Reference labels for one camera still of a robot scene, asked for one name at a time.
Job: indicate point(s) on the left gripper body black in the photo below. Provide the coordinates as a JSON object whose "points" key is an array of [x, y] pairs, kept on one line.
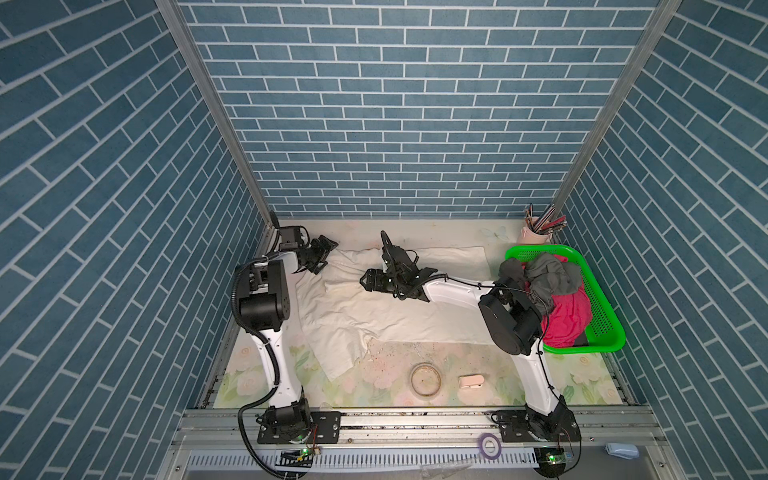
{"points": [[304, 255]]}

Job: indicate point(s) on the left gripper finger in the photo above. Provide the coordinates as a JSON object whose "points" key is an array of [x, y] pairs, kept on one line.
{"points": [[323, 245], [316, 265]]}

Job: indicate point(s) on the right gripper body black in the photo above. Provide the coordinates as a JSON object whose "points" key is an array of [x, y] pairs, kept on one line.
{"points": [[387, 283]]}

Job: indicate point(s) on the white t shirt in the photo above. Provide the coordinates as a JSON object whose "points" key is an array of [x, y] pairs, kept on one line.
{"points": [[339, 318]]}

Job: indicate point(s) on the green plastic basket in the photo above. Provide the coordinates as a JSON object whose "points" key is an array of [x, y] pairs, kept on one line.
{"points": [[604, 334]]}

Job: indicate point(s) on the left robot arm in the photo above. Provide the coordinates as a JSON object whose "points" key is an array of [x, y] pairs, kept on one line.
{"points": [[264, 303]]}

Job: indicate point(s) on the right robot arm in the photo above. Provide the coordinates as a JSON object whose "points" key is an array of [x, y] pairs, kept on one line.
{"points": [[511, 318]]}

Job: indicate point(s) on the pink eraser block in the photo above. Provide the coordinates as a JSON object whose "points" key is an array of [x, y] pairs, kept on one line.
{"points": [[472, 381]]}

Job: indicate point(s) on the pink pencil cup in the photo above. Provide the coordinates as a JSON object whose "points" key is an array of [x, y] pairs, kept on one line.
{"points": [[528, 237]]}

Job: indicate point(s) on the grey t shirt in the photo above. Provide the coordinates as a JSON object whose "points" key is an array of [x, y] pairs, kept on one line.
{"points": [[547, 278]]}

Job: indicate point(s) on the coloured pencils bundle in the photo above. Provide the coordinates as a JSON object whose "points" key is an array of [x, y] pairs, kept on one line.
{"points": [[546, 223]]}

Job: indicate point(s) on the magenta t shirt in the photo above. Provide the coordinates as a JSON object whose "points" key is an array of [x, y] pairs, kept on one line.
{"points": [[567, 322]]}

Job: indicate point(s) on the purple tape roll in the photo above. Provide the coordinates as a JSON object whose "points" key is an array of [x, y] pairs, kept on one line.
{"points": [[489, 446]]}

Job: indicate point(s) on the pale blue computer mouse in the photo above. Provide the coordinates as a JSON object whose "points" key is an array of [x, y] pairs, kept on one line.
{"points": [[622, 450]]}

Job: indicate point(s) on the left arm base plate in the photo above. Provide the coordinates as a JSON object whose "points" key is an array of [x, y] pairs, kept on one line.
{"points": [[321, 427]]}

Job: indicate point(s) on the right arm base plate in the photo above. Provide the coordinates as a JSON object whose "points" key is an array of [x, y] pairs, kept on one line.
{"points": [[526, 425]]}

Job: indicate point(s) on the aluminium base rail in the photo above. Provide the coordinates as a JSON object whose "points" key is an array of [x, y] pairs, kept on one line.
{"points": [[429, 427]]}

